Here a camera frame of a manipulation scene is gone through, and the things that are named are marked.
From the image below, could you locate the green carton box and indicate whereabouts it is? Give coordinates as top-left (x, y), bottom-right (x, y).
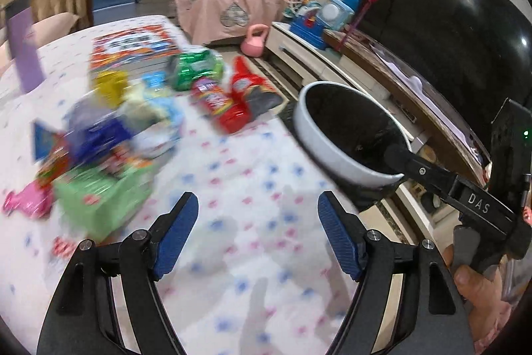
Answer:
top-left (52, 159), bottom-right (157, 242)

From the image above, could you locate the white trash bin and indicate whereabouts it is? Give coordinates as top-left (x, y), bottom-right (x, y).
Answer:
top-left (298, 81), bottom-right (411, 177)

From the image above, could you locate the right hand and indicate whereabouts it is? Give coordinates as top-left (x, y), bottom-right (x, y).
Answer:
top-left (451, 247), bottom-right (531, 354)

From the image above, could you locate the pink glitter hairbrush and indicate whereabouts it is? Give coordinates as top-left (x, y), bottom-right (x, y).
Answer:
top-left (3, 181), bottom-right (53, 219)

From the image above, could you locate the black television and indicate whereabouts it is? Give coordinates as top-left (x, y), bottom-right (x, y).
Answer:
top-left (359, 0), bottom-right (531, 148)

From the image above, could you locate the blue toy machine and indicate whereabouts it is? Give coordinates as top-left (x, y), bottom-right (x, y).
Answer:
top-left (290, 0), bottom-right (353, 50)

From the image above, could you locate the red grey snack bag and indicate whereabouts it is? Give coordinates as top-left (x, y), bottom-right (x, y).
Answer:
top-left (231, 56), bottom-right (283, 121)

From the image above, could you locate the red chips canister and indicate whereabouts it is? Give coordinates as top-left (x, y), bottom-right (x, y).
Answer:
top-left (191, 77), bottom-right (250, 134)

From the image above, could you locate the orange blue snack bag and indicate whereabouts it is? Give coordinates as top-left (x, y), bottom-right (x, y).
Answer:
top-left (33, 120), bottom-right (73, 188)

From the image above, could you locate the floral white tablecloth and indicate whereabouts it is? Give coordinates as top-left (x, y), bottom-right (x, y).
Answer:
top-left (1, 15), bottom-right (356, 354)

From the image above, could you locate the pink kettlebell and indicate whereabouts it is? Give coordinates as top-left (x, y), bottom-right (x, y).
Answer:
top-left (240, 23), bottom-right (270, 58)

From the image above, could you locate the blue crumpled wrapper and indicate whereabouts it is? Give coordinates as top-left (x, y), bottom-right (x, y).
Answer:
top-left (65, 94), bottom-right (133, 166)

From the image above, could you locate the pastel crumpled wrapper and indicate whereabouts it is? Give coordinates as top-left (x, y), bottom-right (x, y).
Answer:
top-left (117, 71), bottom-right (184, 159)

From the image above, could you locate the green snack bag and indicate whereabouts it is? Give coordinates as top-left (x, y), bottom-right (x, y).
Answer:
top-left (166, 46), bottom-right (224, 91)

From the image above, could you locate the yellow snack wrapper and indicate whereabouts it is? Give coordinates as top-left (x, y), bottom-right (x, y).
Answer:
top-left (95, 70), bottom-right (128, 109)

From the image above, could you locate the red children's book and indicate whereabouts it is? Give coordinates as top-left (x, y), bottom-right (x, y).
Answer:
top-left (89, 24), bottom-right (180, 72)

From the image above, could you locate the purple thermos bottle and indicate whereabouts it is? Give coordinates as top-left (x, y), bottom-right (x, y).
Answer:
top-left (4, 0), bottom-right (45, 94)

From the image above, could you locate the pink sofa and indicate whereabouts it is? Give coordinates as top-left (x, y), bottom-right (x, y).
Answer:
top-left (0, 12), bottom-right (79, 76)

